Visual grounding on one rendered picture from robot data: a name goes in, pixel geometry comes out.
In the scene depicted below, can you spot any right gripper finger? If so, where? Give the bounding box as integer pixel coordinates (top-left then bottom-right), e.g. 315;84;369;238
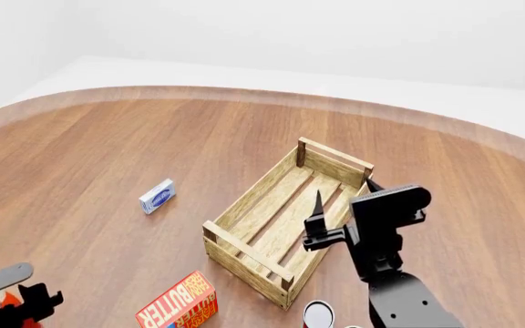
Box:
302;189;347;253
365;178;386;195

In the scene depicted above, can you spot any red ketchup bottle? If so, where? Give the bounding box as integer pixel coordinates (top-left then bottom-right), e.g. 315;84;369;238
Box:
0;290;40;328

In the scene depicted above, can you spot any wooden slatted tray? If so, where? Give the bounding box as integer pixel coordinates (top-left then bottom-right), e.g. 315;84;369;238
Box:
201;136;376;312

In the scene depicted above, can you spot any can with white lid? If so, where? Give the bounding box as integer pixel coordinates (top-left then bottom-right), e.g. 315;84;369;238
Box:
302;299;335;328

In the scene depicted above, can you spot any red butter box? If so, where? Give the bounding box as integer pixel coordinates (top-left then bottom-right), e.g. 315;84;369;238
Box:
134;270;220;328

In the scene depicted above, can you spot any small blue white box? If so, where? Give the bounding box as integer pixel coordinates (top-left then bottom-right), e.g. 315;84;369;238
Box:
138;178;178;216

